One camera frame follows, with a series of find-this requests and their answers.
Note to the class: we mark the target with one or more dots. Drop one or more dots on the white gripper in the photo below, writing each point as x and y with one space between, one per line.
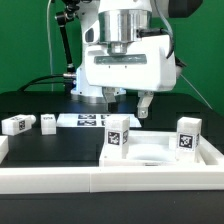
144 67

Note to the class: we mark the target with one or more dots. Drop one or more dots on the white square table top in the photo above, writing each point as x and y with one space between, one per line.
152 148

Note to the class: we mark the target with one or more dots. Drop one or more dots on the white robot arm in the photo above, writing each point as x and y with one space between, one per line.
128 45

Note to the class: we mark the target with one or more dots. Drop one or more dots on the white U-shaped obstacle fence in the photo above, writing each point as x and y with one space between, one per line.
110 179

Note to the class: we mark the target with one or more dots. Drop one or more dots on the white marker base plate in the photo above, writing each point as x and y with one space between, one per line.
91 120

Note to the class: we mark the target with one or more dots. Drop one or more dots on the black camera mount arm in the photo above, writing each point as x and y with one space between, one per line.
62 18

